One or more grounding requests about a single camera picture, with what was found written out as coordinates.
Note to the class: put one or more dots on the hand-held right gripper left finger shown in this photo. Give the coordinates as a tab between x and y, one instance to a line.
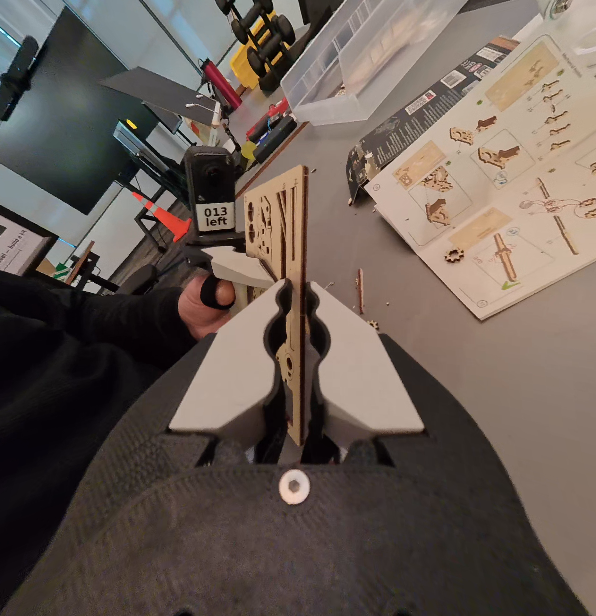
226	385

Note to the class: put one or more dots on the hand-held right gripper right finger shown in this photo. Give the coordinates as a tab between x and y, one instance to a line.
365	385

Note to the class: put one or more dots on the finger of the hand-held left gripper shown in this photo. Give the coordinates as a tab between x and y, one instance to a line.
235	267

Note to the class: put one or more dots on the laser-cut wooden parts sheet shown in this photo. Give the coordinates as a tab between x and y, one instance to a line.
298	394

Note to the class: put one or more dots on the person's left forearm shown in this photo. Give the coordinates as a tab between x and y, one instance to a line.
125	317

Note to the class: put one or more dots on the person's left hand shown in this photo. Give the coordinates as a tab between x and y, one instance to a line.
197	317

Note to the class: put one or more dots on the orange traffic cone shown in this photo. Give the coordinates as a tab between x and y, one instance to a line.
173	224

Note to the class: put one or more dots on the black electronic device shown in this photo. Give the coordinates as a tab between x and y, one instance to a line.
278	134

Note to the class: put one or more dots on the dark wooden stick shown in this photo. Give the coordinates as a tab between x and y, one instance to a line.
360	288

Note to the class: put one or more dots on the red cylinder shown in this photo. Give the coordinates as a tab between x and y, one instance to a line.
221	82

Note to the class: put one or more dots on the black flat board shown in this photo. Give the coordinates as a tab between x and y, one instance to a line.
158	89

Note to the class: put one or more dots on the white instruction booklet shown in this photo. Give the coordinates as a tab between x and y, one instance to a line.
432	284

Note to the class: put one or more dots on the clear plastic container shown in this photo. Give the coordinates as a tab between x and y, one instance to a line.
327	96

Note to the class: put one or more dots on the black dumbbells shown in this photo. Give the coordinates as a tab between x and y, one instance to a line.
271	48

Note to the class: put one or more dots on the black monitor screen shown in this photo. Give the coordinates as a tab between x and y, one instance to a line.
62	120

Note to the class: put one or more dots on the black cardboard kit box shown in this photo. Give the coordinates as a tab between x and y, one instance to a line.
399	134

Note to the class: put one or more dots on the framed sign with marker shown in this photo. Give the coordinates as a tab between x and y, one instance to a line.
19	250

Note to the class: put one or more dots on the black camera on mount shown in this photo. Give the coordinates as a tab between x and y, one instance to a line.
14	82

